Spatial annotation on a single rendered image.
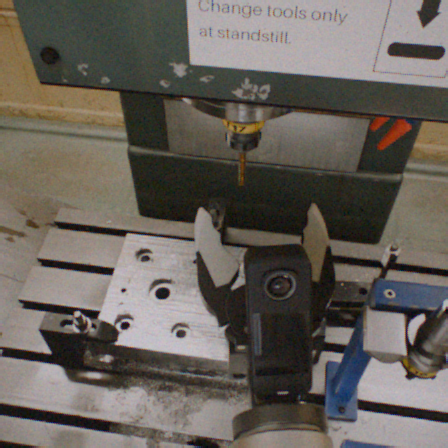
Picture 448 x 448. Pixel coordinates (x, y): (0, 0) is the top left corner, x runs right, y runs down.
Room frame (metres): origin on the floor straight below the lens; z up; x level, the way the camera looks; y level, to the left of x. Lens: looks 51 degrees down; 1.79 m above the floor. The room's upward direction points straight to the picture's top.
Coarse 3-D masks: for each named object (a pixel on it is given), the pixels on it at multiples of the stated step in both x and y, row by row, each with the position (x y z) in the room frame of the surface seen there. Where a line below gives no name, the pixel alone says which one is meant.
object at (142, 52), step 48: (48, 0) 0.29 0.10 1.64; (96, 0) 0.29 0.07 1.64; (144, 0) 0.28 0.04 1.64; (48, 48) 0.29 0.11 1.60; (96, 48) 0.29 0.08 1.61; (144, 48) 0.28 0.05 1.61; (192, 96) 0.28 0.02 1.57; (240, 96) 0.27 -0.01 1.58; (288, 96) 0.27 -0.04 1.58; (336, 96) 0.26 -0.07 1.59; (384, 96) 0.26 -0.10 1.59; (432, 96) 0.26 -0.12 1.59
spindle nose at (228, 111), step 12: (204, 108) 0.41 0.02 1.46; (216, 108) 0.41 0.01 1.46; (228, 108) 0.40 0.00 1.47; (240, 108) 0.40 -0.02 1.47; (252, 108) 0.40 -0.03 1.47; (264, 108) 0.40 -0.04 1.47; (276, 108) 0.41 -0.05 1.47; (288, 108) 0.41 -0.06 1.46; (228, 120) 0.41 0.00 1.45; (240, 120) 0.40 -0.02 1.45; (252, 120) 0.40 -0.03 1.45; (264, 120) 0.40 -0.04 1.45
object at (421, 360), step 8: (416, 320) 0.31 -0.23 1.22; (408, 328) 0.30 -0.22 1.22; (416, 328) 0.30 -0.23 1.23; (408, 336) 0.29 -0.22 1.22; (408, 344) 0.28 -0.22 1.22; (416, 344) 0.28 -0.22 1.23; (416, 352) 0.27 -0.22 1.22; (424, 352) 0.27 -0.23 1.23; (416, 360) 0.26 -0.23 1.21; (424, 360) 0.26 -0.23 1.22; (432, 360) 0.26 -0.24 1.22; (440, 360) 0.26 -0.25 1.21; (424, 368) 0.26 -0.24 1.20; (440, 368) 0.26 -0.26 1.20
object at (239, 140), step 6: (228, 132) 0.47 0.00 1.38; (258, 132) 0.47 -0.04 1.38; (228, 138) 0.47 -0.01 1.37; (234, 138) 0.46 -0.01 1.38; (240, 138) 0.46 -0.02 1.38; (246, 138) 0.46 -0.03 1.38; (252, 138) 0.46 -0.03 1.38; (258, 138) 0.47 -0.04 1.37; (228, 144) 0.47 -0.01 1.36; (234, 144) 0.46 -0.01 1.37; (240, 144) 0.46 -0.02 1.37; (246, 144) 0.46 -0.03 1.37; (252, 144) 0.46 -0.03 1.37; (258, 144) 0.47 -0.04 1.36; (240, 150) 0.46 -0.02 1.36; (246, 150) 0.46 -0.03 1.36
